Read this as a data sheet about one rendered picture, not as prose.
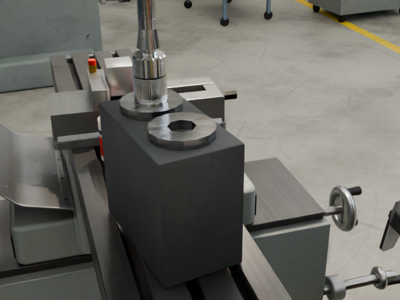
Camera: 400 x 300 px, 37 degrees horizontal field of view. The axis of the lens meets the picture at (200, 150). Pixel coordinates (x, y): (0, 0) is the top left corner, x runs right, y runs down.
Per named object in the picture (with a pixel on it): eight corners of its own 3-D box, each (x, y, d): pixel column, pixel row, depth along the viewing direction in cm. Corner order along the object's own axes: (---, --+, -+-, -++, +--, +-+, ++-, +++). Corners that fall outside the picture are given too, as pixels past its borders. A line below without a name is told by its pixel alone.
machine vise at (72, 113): (208, 103, 135) (208, 56, 130) (227, 130, 122) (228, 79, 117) (51, 120, 128) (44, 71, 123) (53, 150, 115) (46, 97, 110)
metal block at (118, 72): (131, 84, 124) (129, 56, 121) (135, 94, 119) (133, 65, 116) (106, 86, 123) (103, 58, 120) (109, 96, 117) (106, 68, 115)
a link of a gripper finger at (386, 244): (396, 246, 81) (411, 213, 77) (379, 253, 79) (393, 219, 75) (388, 238, 82) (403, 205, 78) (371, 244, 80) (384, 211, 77)
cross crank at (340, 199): (344, 213, 159) (348, 174, 154) (367, 237, 149) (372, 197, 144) (289, 223, 155) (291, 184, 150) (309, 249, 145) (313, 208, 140)
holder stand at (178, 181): (176, 191, 101) (172, 80, 92) (243, 263, 83) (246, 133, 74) (108, 210, 96) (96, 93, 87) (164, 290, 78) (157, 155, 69)
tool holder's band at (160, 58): (124, 60, 82) (124, 53, 81) (152, 53, 85) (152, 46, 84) (145, 68, 79) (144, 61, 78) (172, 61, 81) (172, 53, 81)
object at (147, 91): (127, 99, 85) (124, 60, 82) (154, 91, 87) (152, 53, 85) (147, 109, 81) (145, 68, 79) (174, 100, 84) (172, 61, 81)
